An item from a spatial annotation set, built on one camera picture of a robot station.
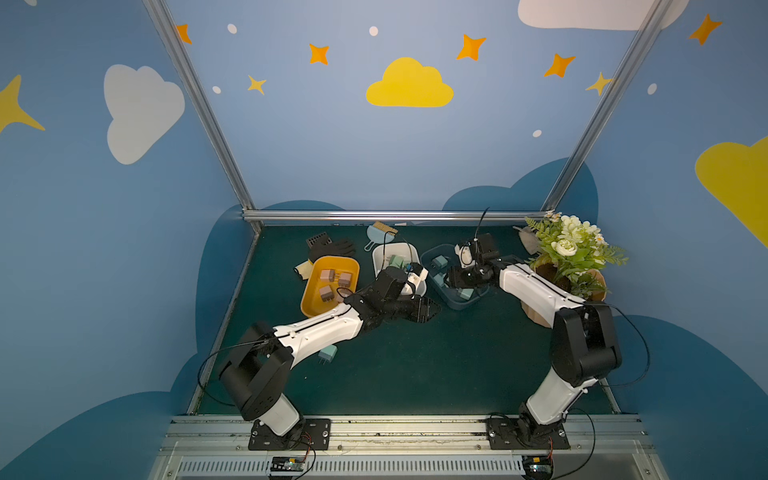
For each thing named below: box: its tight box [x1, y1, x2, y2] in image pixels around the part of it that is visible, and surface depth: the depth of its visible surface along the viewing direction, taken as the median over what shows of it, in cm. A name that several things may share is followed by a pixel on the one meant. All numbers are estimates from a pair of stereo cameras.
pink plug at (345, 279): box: [338, 273, 352, 287], surface depth 106 cm
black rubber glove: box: [306, 232, 356, 261], surface depth 117 cm
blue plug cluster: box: [318, 344, 338, 365], surface depth 88 cm
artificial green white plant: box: [525, 210, 629, 298], surface depth 79 cm
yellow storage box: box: [300, 256, 360, 318], surface depth 106 cm
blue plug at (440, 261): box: [432, 254, 448, 268], surface depth 110 cm
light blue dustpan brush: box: [364, 221, 399, 251], surface depth 124 cm
